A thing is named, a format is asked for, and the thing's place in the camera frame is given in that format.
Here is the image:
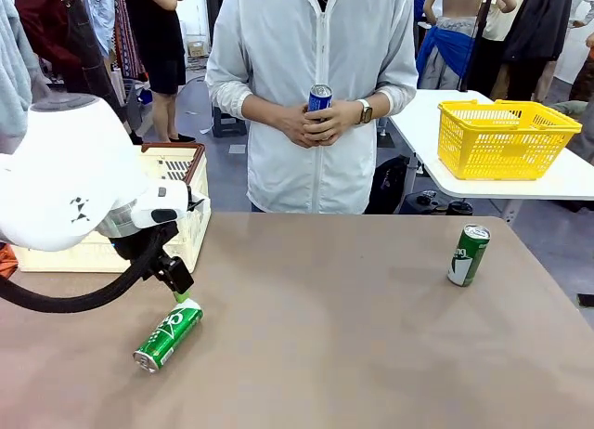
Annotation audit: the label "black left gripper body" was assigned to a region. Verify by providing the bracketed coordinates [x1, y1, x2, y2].
[110, 220, 181, 280]

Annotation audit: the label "green drink can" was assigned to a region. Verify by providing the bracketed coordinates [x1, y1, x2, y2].
[446, 223, 492, 288]
[133, 298, 204, 374]

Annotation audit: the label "blue Pocari Sweat can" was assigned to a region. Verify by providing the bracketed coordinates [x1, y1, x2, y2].
[307, 84, 334, 124]

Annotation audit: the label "person's right forearm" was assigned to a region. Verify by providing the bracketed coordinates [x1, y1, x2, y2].
[240, 92, 285, 124]

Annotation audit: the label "person's left forearm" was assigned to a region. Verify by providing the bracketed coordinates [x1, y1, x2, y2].
[368, 90, 395, 120]

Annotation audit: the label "yellow plastic shopping basket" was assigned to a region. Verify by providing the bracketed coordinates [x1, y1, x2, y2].
[437, 98, 584, 181]

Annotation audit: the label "person's right hand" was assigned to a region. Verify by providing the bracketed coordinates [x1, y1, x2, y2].
[273, 104, 321, 150]

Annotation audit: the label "person's left hand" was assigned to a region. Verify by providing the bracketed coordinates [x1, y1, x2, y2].
[303, 98, 361, 147]

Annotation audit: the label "white side table leg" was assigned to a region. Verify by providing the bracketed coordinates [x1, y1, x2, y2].
[501, 198, 524, 224]

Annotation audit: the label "orange cloth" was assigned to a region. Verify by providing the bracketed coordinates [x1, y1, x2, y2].
[0, 242, 18, 278]

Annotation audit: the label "white side table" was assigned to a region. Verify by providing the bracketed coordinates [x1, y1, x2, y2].
[388, 88, 594, 201]

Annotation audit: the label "grey clothed bystander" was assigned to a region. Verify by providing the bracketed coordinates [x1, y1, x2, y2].
[554, 99, 594, 165]

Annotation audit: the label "black floor equipment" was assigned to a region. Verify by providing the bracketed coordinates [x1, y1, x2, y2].
[401, 190, 474, 216]

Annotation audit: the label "bystander in black dress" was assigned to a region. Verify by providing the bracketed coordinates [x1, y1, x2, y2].
[118, 0, 197, 144]

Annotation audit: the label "colourful patterned garment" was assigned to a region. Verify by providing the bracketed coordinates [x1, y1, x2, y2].
[110, 0, 149, 82]

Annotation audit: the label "light blue fleece garment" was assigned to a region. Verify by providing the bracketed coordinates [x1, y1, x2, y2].
[0, 0, 50, 140]

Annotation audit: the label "black bag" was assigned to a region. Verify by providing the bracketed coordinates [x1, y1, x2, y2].
[366, 155, 412, 215]

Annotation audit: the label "bystander in dark red shirt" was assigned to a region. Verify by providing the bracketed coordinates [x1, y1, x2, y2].
[13, 0, 129, 112]

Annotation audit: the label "bystander in light blue shirt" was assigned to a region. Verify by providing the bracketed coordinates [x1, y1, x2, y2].
[81, 0, 117, 59]

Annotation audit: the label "person in white jacket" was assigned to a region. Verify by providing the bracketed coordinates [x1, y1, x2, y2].
[205, 0, 420, 215]

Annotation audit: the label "black stand pole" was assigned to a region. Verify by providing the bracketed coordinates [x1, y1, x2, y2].
[458, 0, 497, 94]

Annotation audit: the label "bystander in cream shirt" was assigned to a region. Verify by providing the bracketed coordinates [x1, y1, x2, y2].
[481, 0, 533, 43]

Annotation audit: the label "blue cloth on mannequin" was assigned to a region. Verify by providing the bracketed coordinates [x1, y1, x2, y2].
[416, 27, 477, 80]

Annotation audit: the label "bare torso mannequin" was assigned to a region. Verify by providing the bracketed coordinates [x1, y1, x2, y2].
[423, 0, 517, 91]

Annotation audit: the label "cream shopping basket brown handles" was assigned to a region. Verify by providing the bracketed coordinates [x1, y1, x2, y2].
[8, 142, 213, 275]

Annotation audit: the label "wristwatch with pale strap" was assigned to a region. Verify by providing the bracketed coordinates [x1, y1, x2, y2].
[355, 98, 374, 125]

